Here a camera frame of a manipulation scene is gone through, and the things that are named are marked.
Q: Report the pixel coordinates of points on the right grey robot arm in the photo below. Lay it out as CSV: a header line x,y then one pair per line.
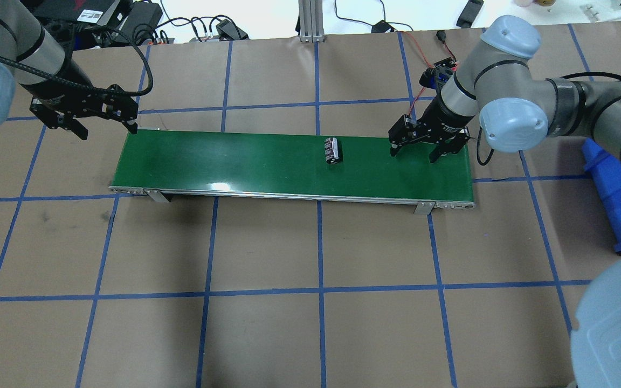
x,y
469,298

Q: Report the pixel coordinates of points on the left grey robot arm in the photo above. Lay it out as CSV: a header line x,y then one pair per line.
x,y
61,92

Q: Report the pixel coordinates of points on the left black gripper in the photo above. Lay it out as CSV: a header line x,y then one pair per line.
x,y
77,94

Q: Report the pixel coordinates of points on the green conveyor belt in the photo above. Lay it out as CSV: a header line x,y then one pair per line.
x,y
282,166

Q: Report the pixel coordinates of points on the aluminium frame post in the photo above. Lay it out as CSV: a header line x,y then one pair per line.
x,y
310,22

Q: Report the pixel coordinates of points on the black power adapter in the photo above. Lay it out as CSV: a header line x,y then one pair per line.
x,y
228,31

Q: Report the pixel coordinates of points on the red black wire controller board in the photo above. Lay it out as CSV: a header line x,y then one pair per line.
x,y
427,53

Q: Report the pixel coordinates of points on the dark striped capacitor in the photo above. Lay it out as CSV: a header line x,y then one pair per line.
x,y
333,151

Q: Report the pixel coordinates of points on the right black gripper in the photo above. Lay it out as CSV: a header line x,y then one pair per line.
x,y
442,120

